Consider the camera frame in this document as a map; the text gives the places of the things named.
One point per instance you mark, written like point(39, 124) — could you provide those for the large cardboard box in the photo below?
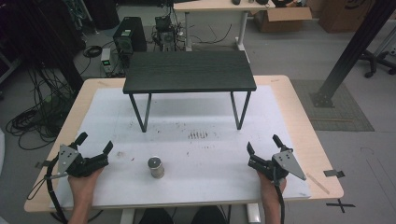
point(342, 14)

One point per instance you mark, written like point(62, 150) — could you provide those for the open cardboard box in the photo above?
point(281, 19)

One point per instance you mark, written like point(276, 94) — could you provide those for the wooden desk with white legs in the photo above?
point(222, 15)

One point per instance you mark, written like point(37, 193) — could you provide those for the white table mat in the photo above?
point(183, 146)

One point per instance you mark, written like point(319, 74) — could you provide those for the small white power supply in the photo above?
point(106, 60)

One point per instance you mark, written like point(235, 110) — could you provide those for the black metal stand post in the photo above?
point(351, 53)

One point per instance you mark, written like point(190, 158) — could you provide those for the black office chair base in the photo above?
point(378, 62)

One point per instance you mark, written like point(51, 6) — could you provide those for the black computer tower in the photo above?
point(129, 34)

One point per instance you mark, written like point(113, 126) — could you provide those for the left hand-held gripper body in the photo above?
point(73, 161)

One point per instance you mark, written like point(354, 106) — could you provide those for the grey floor mat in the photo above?
point(333, 105)

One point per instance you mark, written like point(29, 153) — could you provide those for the person's right hand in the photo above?
point(272, 186)

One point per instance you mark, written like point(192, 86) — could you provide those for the black tape strip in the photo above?
point(334, 173)

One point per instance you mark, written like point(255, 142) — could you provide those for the silver metal cylinder weight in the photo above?
point(155, 167)

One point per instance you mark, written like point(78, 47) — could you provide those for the person's left hand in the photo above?
point(82, 182)

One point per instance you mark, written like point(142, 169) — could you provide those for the black shelf riser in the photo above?
point(189, 77)

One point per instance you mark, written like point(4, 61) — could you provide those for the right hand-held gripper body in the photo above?
point(277, 165)

